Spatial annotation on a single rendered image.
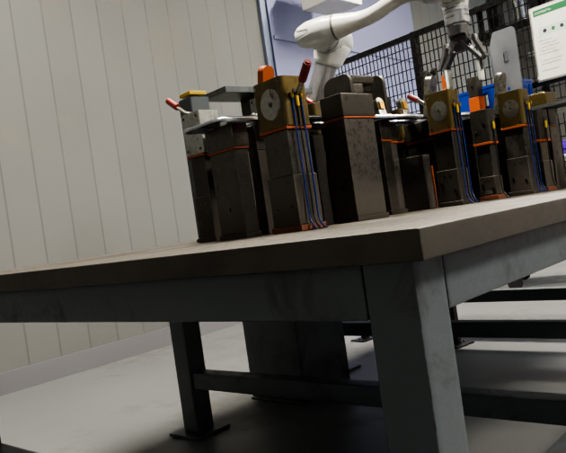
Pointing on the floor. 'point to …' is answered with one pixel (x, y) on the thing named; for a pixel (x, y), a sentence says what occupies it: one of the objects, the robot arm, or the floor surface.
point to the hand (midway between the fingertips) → (465, 81)
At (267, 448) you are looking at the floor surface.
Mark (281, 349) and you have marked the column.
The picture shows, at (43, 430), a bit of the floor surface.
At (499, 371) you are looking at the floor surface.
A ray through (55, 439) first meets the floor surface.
